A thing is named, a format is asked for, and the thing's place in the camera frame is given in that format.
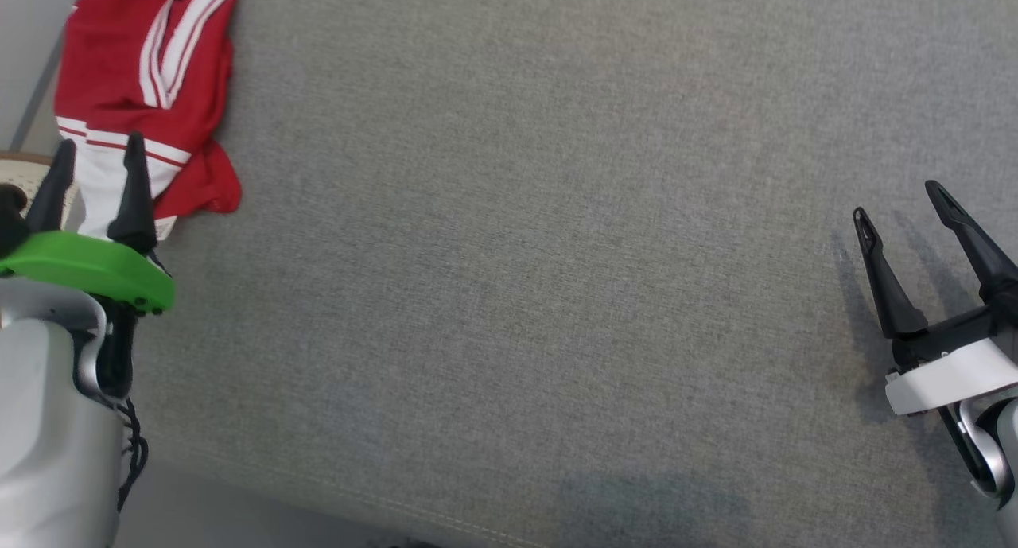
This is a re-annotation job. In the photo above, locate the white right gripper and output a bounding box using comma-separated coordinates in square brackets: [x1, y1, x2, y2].
[853, 180, 1018, 417]

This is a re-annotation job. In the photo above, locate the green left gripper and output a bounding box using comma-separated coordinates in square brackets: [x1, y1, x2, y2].
[0, 131, 176, 317]

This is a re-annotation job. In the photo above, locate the red white-trimmed basketball jersey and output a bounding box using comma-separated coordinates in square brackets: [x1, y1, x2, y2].
[54, 0, 257, 243]

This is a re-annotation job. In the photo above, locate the beige perforated laundry basket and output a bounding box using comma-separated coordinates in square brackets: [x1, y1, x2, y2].
[0, 151, 79, 215]

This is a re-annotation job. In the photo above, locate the grey fabric sofa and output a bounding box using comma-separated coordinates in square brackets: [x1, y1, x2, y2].
[131, 0, 1018, 548]

